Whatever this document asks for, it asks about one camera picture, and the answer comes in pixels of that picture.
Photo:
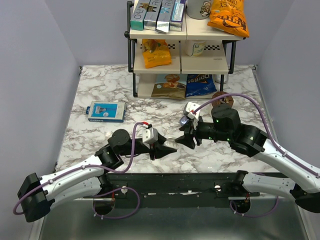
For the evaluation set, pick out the brown cookie bag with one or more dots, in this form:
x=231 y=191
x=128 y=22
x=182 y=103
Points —
x=171 y=86

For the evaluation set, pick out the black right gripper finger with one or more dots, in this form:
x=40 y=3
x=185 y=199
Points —
x=187 y=140
x=187 y=129

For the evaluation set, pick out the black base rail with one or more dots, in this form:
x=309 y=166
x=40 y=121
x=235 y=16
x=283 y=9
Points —
x=173 y=190

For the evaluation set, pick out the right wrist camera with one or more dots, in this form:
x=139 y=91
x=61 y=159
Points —
x=190 y=112

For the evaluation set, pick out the purple earbud charging case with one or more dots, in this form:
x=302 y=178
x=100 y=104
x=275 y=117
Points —
x=183 y=120

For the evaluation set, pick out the blue Doritos bag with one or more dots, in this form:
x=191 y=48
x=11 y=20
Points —
x=199 y=85

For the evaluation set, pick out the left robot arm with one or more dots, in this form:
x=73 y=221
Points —
x=39 y=194

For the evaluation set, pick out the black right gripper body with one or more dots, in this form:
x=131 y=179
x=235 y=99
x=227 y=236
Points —
x=205 y=130

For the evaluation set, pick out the beige three-tier shelf rack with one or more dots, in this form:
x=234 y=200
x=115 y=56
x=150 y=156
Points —
x=218 y=57

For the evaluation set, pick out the purple white box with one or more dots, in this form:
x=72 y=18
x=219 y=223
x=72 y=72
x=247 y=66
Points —
x=177 y=16

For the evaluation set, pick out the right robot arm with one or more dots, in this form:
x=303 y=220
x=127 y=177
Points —
x=301 y=180

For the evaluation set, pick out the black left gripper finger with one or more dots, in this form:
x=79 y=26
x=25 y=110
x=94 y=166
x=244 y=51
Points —
x=161 y=139
x=162 y=151

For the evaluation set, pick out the silver can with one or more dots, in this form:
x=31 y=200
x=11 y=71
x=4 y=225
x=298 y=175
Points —
x=218 y=77

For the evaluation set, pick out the white earbud charging case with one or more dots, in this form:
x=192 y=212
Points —
x=171 y=143

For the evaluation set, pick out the white yogurt cup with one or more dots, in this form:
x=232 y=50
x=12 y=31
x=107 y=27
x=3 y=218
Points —
x=194 y=48

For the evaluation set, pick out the orange kettle chips bag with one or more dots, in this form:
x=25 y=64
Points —
x=229 y=16

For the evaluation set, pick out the orange snack bag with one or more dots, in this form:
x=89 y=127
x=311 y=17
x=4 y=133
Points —
x=155 y=53

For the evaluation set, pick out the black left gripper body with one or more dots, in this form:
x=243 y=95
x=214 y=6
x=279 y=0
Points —
x=151 y=150

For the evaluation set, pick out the silver blue RO box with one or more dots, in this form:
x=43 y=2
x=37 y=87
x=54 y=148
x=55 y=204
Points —
x=164 y=17

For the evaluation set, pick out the blue razor box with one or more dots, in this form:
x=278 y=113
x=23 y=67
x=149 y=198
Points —
x=100 y=111

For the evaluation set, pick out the teal RO box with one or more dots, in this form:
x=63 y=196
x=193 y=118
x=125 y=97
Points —
x=138 y=15

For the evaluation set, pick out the grey printed mug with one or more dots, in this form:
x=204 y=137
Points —
x=198 y=9

